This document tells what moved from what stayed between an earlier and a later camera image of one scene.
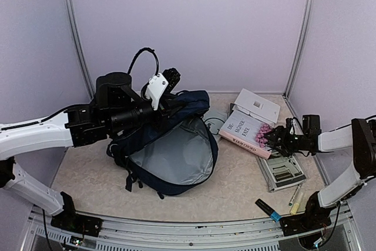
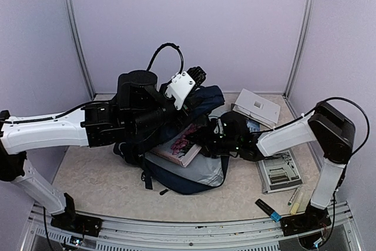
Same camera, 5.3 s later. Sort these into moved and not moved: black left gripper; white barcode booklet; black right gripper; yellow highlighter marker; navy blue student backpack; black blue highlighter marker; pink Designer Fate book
Moved: black right gripper; navy blue student backpack; black left gripper; pink Designer Fate book
Not moved: yellow highlighter marker; white barcode booklet; black blue highlighter marker
